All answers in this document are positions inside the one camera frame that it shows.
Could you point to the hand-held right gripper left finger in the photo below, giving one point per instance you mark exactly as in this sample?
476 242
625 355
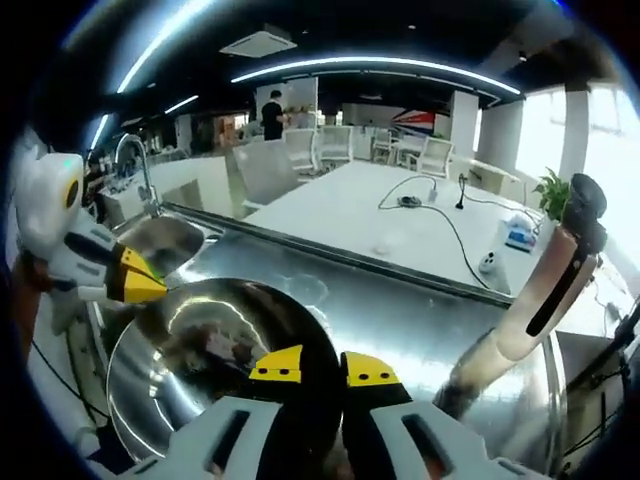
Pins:
220 440

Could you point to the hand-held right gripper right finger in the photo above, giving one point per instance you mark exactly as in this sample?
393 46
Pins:
450 450

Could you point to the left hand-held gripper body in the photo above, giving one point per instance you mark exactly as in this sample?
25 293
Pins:
47 200

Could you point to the stainless steel bowl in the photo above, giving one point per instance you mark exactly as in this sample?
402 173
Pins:
210 340

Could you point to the chrome sink faucet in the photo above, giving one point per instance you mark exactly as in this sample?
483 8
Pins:
142 165

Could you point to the short ceiling light strip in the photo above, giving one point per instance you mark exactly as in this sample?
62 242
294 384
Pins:
181 104
100 130

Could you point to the translucent plastic chair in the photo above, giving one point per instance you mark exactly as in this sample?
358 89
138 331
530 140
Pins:
260 180

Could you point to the clear bottle with black lid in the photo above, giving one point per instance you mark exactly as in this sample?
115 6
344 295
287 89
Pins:
550 295

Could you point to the long ceiling light strip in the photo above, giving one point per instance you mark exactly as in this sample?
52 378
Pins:
160 45
380 62

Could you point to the small white device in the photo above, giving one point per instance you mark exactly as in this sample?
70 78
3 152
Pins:
491 262

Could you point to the black laptop stand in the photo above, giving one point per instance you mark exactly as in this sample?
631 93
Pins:
620 340

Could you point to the blue and white box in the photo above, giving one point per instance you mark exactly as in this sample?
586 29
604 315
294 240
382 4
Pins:
521 235

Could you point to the row of white office chairs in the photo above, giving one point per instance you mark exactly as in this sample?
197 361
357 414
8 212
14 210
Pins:
335 145

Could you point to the ceiling air conditioner vent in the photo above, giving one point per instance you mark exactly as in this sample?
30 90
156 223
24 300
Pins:
257 45

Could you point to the small black desk microphone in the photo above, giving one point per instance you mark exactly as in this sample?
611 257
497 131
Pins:
461 192

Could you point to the potted green plant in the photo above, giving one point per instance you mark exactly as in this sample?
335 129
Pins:
552 195

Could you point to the red and blue wall banner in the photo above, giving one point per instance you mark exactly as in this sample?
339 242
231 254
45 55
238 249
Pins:
415 121

